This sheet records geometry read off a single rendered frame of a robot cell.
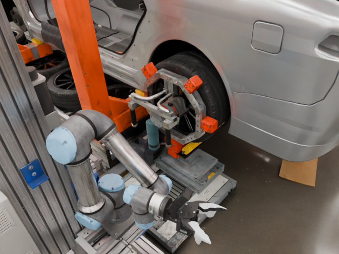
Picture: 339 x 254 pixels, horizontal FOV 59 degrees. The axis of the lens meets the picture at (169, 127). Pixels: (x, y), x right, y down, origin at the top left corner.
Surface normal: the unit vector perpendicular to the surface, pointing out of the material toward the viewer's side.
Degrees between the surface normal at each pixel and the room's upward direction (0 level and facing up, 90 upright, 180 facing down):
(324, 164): 0
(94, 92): 90
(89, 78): 90
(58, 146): 82
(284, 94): 90
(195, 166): 0
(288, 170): 1
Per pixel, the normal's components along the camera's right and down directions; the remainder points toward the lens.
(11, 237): 0.75, 0.38
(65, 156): -0.45, 0.47
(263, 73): -0.68, 0.48
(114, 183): 0.00, -0.85
